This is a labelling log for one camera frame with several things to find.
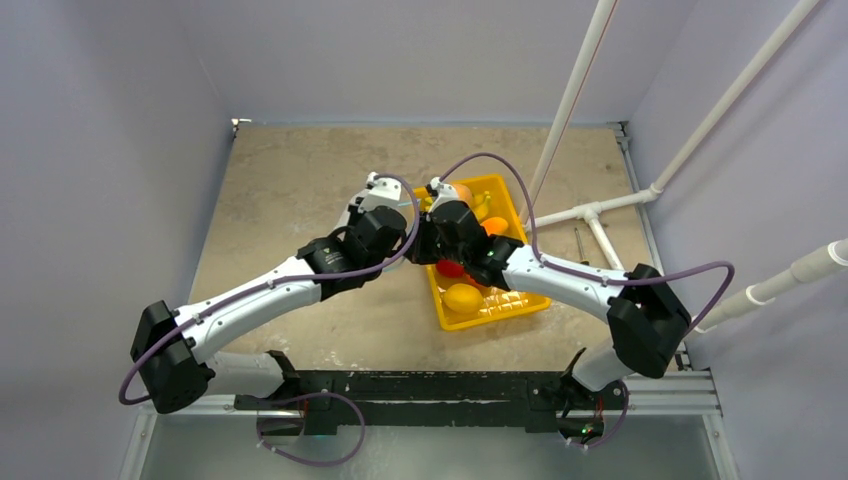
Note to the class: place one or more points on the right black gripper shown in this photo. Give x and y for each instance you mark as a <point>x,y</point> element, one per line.
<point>436,216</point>

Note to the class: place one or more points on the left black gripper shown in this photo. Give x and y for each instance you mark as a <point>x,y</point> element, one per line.
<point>355,216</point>

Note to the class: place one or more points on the red apple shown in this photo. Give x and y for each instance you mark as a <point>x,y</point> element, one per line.
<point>449,269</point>

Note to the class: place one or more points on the yellow lemon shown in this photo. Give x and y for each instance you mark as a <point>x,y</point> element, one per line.
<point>463,299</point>

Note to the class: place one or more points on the clear zip bag blue zipper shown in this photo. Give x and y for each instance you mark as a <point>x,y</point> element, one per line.
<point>410,209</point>

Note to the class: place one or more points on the orange peach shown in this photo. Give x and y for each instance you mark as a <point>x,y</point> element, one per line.
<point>464,194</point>

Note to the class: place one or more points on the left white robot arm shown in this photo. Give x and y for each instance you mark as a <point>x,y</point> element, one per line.
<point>176,352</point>

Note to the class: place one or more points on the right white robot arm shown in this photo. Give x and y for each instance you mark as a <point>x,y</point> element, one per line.
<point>646,319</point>

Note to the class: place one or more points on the yellow banana bunch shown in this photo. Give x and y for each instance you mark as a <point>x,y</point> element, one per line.
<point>480,205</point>

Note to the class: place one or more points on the orange yellow mango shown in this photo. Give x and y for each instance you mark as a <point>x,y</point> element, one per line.
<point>495,225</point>

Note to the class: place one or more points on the yellow plastic tray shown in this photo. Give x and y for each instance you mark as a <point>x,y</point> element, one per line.
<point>498,304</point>

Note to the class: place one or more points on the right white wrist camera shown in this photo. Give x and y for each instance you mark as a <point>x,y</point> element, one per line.
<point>440,192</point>

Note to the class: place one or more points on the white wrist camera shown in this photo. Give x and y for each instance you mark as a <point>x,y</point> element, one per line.
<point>379,191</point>
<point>440,192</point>

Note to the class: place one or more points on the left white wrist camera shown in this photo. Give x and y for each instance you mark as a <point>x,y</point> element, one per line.
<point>379,191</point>

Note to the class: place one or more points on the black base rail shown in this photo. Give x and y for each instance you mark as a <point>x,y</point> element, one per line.
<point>535,401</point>

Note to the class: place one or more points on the aluminium frame rail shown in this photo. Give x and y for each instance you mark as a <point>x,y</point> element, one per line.
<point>675,425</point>

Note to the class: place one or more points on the white pvc pipe frame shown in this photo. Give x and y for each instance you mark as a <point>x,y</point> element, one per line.
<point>743,133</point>

